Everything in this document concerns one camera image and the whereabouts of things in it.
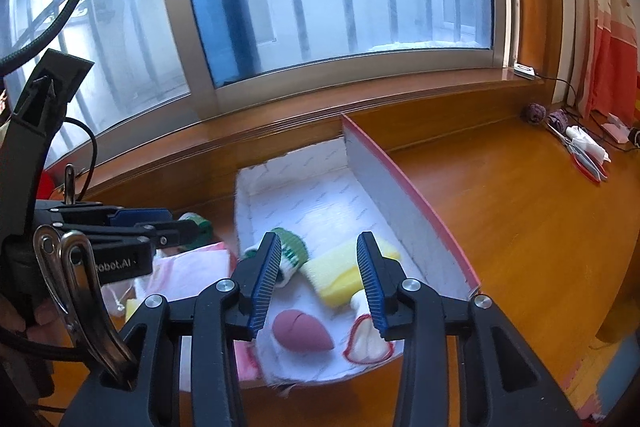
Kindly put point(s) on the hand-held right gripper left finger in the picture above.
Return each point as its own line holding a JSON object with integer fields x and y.
{"x": 265, "y": 282}

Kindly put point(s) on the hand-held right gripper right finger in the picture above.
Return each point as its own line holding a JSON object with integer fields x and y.
{"x": 372, "y": 282}

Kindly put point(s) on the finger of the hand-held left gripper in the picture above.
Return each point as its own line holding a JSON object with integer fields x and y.
{"x": 175, "y": 234}
{"x": 140, "y": 216}

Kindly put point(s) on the green white sock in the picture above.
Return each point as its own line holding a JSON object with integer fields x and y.
{"x": 292, "y": 249}
{"x": 196, "y": 227}

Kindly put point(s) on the yellow block sponge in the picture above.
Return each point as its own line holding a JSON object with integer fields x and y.
{"x": 332, "y": 277}

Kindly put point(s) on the teardrop makeup sponge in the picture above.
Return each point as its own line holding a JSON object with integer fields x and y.
{"x": 300, "y": 329}

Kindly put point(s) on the red cardboard box white lining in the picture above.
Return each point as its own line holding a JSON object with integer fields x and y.
{"x": 320, "y": 202}

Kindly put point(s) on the person's left hand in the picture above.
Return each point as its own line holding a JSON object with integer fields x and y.
{"x": 22, "y": 314}

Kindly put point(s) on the pink white tissue pack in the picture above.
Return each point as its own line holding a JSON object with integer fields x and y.
{"x": 200, "y": 267}

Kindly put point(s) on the red bag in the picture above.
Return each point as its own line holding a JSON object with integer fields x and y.
{"x": 47, "y": 184}

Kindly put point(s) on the purple yarn ball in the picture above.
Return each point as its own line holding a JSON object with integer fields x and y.
{"x": 534, "y": 113}
{"x": 559, "y": 121}

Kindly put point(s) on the colourful foam floor mat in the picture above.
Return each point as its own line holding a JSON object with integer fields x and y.
{"x": 595, "y": 387}

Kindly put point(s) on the white tissue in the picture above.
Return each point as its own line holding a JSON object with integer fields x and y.
{"x": 590, "y": 147}

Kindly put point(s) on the white charger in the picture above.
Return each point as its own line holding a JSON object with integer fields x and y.
{"x": 526, "y": 71}

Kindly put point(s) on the small white paper box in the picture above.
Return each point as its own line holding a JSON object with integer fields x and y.
{"x": 617, "y": 129}

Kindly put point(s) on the red white curtain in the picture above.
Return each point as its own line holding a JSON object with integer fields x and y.
{"x": 615, "y": 57}

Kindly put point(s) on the sliding window metal frame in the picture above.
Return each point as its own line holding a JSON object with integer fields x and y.
{"x": 170, "y": 7}

